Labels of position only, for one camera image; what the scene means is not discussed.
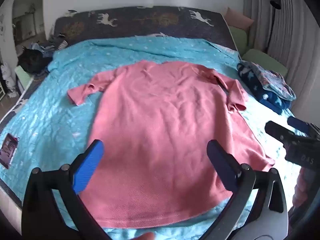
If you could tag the teal patterned folded garment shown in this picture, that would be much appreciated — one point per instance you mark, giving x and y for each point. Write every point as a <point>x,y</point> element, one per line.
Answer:
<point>277,82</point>

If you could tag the black bag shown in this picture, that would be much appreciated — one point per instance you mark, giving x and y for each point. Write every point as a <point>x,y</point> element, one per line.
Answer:
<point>32,61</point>

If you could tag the small green cushion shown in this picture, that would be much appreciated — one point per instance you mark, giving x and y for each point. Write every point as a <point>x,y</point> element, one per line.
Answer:
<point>238,38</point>

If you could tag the grey curtain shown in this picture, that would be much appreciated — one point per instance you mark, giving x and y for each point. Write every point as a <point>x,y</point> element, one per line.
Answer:
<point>295,42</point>

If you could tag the light green mat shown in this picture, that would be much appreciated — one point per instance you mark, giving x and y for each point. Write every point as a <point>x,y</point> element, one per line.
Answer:
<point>23,78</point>

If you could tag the black floor lamp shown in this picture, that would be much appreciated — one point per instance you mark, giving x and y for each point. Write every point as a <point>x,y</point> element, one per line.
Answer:
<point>275,1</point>

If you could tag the turquoise star quilt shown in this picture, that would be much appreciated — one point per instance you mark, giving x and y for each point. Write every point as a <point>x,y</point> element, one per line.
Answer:
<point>50,105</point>

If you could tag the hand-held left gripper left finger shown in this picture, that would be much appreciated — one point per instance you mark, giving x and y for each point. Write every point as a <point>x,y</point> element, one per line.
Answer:
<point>88,165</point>

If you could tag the person's right forearm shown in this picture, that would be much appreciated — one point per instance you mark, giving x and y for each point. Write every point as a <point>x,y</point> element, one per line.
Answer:
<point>302,187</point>

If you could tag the pink pillow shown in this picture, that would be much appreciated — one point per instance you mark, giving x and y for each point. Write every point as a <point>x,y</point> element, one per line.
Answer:
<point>238,18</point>

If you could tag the pile of striped clothes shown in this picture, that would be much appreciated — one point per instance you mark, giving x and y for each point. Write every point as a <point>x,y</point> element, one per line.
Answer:
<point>52,45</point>

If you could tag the dark deer print bed sheet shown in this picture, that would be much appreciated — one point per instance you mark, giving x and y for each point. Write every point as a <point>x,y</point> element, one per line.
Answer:
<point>150,22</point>

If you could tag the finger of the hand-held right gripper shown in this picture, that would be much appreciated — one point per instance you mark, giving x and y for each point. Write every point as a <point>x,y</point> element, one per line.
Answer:
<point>278,131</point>
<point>298,124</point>

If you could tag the navy star fleece garment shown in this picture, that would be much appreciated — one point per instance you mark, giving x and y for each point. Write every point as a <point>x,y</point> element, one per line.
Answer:
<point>252,86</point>

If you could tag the pink long-sleeved shirt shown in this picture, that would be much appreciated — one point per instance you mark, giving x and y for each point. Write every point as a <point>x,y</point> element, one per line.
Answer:
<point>162,117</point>

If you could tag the small picture card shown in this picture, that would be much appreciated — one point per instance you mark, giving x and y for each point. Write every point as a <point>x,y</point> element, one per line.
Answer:
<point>8,150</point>

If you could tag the person's left hand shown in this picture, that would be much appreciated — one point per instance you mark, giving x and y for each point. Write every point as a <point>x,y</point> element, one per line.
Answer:
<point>146,236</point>

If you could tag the large green cushion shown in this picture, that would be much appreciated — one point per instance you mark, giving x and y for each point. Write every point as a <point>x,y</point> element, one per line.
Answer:
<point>267,61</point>

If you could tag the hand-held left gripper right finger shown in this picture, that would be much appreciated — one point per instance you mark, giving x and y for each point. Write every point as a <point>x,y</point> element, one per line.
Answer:
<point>222,166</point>

